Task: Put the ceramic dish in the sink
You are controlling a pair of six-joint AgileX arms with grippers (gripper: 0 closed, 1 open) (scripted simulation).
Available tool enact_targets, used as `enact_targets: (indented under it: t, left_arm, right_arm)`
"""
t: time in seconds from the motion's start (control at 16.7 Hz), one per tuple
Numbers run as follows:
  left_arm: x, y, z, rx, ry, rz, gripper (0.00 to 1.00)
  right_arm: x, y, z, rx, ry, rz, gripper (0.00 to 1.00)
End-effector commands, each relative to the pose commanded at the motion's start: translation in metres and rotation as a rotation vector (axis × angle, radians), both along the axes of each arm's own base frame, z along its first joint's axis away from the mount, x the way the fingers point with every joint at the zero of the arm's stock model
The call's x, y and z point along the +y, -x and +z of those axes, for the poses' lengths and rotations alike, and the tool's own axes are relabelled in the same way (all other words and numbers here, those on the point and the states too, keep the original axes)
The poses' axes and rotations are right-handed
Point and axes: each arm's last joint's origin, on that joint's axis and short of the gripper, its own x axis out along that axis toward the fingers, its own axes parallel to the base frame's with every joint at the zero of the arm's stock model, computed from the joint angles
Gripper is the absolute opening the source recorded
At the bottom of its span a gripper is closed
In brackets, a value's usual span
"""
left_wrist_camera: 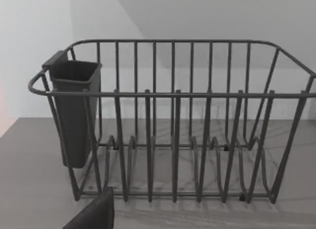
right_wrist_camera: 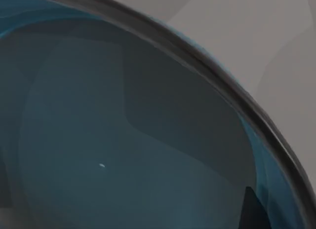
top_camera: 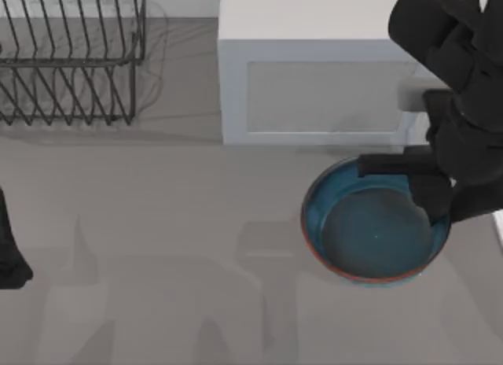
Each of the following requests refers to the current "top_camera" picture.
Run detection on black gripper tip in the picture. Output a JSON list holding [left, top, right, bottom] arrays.
[[0, 187, 35, 291]]

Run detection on dark wire dish rack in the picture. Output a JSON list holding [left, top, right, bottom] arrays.
[[0, 0, 148, 127]]

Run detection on blue bowl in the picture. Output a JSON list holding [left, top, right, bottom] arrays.
[[300, 157, 453, 289]]

